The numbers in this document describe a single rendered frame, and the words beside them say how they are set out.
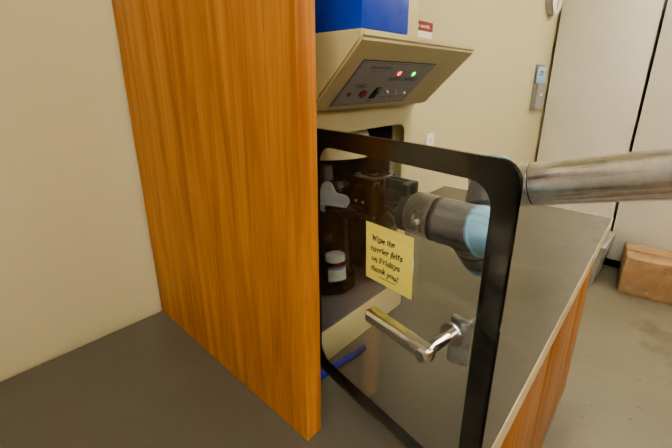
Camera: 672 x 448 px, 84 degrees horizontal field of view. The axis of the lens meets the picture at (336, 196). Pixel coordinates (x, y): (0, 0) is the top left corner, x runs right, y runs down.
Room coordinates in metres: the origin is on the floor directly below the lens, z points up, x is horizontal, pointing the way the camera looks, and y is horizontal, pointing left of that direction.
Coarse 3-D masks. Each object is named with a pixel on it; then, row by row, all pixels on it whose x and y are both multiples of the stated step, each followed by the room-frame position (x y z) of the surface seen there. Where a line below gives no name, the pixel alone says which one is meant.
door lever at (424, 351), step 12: (372, 312) 0.35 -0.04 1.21; (372, 324) 0.35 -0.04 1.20; (384, 324) 0.33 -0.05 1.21; (396, 324) 0.33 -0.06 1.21; (444, 324) 0.33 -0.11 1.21; (396, 336) 0.32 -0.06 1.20; (408, 336) 0.31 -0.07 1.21; (420, 336) 0.31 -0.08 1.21; (444, 336) 0.31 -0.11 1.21; (456, 336) 0.32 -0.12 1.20; (408, 348) 0.31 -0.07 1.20; (420, 348) 0.30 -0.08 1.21; (432, 348) 0.30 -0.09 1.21; (420, 360) 0.29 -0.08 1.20; (432, 360) 0.29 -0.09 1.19
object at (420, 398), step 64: (320, 128) 0.51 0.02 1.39; (320, 192) 0.51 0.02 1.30; (384, 192) 0.41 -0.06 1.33; (448, 192) 0.34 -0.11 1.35; (512, 192) 0.29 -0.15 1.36; (320, 256) 0.51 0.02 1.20; (448, 256) 0.34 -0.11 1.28; (320, 320) 0.51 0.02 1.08; (448, 320) 0.33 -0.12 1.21; (384, 384) 0.40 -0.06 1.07; (448, 384) 0.32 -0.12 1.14
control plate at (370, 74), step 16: (368, 64) 0.51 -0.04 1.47; (384, 64) 0.54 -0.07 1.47; (400, 64) 0.57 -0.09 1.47; (416, 64) 0.60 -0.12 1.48; (432, 64) 0.63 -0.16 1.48; (352, 80) 0.52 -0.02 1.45; (368, 80) 0.55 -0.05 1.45; (384, 80) 0.58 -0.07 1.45; (400, 80) 0.61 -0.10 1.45; (416, 80) 0.65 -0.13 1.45; (352, 96) 0.56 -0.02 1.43; (368, 96) 0.59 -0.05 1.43; (384, 96) 0.62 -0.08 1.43; (400, 96) 0.66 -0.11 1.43
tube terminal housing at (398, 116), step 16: (416, 0) 0.76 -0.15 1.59; (416, 16) 0.77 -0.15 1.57; (416, 32) 0.77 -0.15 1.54; (320, 112) 0.57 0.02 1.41; (336, 112) 0.60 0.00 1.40; (352, 112) 0.63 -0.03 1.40; (368, 112) 0.66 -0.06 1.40; (384, 112) 0.70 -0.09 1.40; (400, 112) 0.74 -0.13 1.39; (336, 128) 0.60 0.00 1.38; (352, 128) 0.63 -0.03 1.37; (368, 128) 0.66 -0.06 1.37; (400, 128) 0.79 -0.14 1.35
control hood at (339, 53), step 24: (336, 48) 0.49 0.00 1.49; (360, 48) 0.48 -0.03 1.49; (384, 48) 0.51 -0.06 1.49; (408, 48) 0.55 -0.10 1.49; (432, 48) 0.59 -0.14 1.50; (456, 48) 0.65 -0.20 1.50; (336, 72) 0.49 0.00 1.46; (432, 72) 0.66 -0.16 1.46; (336, 96) 0.53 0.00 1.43; (408, 96) 0.68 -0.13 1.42
